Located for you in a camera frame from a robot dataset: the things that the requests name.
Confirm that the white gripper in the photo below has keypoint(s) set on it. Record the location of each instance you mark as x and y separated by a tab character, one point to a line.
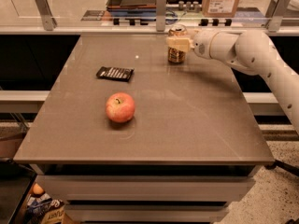
201	45

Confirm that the orange soda can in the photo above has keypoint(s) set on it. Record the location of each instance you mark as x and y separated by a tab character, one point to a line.
175	55

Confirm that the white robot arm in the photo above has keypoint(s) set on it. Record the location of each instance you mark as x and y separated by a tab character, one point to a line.
253	53

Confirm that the cardboard box with label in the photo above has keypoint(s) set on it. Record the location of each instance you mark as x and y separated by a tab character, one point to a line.
219	8

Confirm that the black snack packet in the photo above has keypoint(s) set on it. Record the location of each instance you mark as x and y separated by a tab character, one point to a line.
115	73

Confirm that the red apple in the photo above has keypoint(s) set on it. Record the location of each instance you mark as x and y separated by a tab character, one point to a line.
120	107

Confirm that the upper white drawer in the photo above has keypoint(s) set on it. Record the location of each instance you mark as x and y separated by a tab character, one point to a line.
145	188

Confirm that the small orange fruit below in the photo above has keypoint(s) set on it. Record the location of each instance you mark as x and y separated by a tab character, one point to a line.
37	190

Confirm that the snack bag under table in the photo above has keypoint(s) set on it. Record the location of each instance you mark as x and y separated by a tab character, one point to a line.
44	210

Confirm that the middle metal bracket post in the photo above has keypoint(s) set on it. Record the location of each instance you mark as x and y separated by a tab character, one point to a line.
160	15

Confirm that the metal bracket post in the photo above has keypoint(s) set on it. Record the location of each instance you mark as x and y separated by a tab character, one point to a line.
160	15
275	15
48	21

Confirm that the right metal bracket post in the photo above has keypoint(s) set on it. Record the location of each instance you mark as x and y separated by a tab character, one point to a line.
275	15

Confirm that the left metal bracket post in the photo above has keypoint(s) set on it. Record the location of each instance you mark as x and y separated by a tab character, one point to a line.
48	21

